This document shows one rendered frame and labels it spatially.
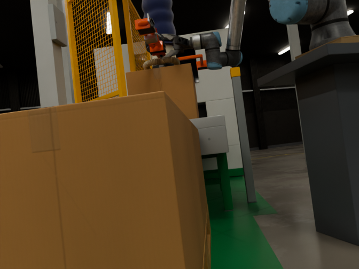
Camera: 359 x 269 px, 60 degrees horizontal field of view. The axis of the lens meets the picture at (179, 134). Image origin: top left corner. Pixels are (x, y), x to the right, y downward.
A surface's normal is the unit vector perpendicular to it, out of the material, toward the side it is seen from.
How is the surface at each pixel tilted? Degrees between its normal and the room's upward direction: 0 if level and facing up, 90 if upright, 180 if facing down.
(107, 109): 90
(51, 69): 90
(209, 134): 90
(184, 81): 90
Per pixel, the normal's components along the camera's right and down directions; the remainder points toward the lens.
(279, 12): -0.84, 0.22
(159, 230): -0.11, -0.04
